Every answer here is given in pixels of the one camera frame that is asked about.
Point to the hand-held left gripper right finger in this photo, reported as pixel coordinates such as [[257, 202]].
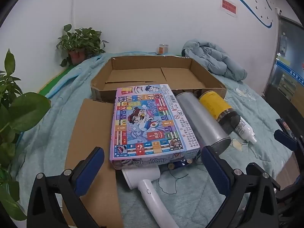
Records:
[[213, 168]]

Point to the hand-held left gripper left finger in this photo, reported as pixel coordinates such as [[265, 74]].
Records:
[[93, 161]]

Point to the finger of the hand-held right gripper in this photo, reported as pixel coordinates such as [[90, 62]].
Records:
[[283, 124], [283, 136]]

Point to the white plastic bottle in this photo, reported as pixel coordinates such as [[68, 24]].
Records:
[[244, 129]]

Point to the silver metal can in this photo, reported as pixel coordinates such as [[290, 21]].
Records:
[[201, 118]]

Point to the white hair dryer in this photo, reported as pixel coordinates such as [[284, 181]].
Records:
[[147, 190]]

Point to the colourful board game box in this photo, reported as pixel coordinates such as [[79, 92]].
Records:
[[147, 123]]

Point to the cardboard box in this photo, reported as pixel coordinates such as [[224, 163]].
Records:
[[142, 76]]

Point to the flat cardboard sheet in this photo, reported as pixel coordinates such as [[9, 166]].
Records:
[[95, 128]]

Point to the glass door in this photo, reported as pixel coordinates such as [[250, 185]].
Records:
[[285, 76]]

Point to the light teal blanket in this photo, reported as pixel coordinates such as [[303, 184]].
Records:
[[59, 114]]

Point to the large leafy green plant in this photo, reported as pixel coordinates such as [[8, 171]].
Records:
[[26, 114]]

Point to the green mat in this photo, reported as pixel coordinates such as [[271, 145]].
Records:
[[54, 80]]

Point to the light blue padded jacket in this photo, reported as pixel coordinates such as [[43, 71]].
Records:
[[213, 57]]

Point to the small potted green plant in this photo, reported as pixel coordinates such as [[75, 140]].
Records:
[[78, 40]]

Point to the small orange glass jar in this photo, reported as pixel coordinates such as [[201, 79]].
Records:
[[163, 49]]

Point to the blue wall decal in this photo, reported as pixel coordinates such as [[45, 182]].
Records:
[[267, 25]]

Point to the white wall device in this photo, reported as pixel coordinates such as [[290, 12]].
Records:
[[279, 10]]

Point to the red wall sign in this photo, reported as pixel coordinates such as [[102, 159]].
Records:
[[229, 7]]

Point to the white wall conduit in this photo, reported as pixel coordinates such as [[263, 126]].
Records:
[[73, 4]]

